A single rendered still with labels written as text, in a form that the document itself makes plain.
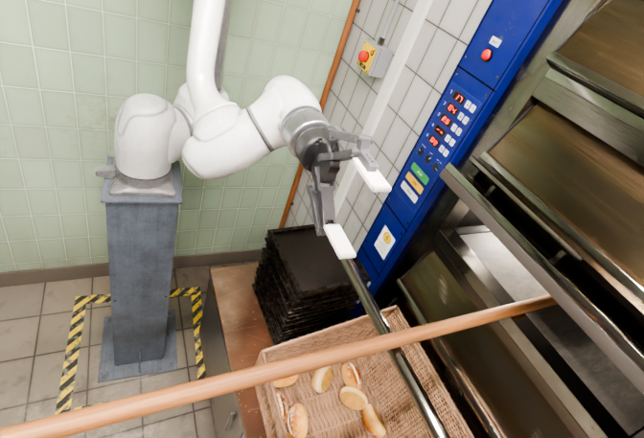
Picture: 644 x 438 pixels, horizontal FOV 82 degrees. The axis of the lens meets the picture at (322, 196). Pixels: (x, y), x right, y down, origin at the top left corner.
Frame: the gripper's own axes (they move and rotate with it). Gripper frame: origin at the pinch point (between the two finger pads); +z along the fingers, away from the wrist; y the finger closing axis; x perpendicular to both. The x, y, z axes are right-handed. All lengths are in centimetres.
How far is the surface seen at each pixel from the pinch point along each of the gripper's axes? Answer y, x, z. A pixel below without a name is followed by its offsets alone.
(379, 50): -2, -48, -79
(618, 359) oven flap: 8.3, -40.6, 26.4
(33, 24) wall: 21, 56, -113
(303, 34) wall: 7, -34, -114
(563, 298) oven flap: 7.9, -40.5, 14.7
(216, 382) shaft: 28.0, 18.3, 6.5
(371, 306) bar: 31.2, -18.1, -3.5
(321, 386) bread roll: 84, -25, -8
